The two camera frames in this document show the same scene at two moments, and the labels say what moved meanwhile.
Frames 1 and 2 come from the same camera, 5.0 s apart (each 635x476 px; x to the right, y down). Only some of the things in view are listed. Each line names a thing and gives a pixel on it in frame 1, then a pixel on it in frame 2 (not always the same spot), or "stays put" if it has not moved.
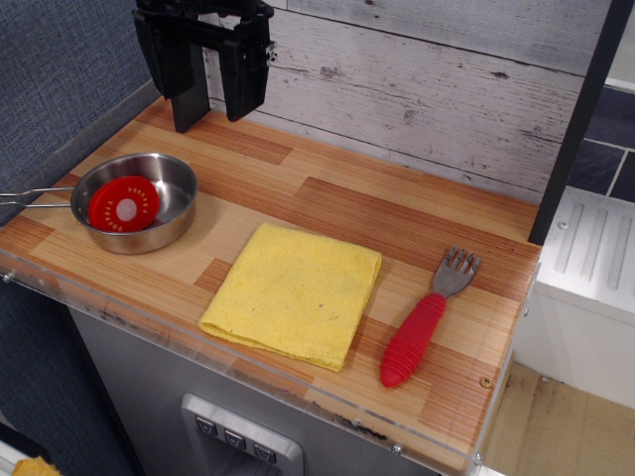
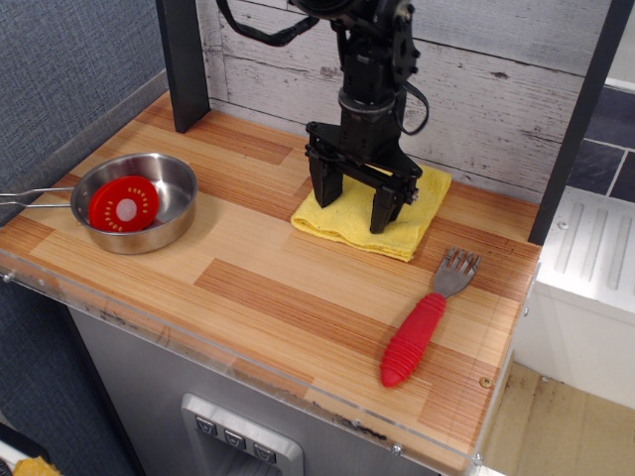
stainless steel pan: x=170 y=227 stays put
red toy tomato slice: x=124 y=204 stays put
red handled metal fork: x=420 y=322 stays put
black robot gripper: x=242 y=25 → x=366 y=142
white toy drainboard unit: x=578 y=323 stays put
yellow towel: x=302 y=295 → x=350 y=217
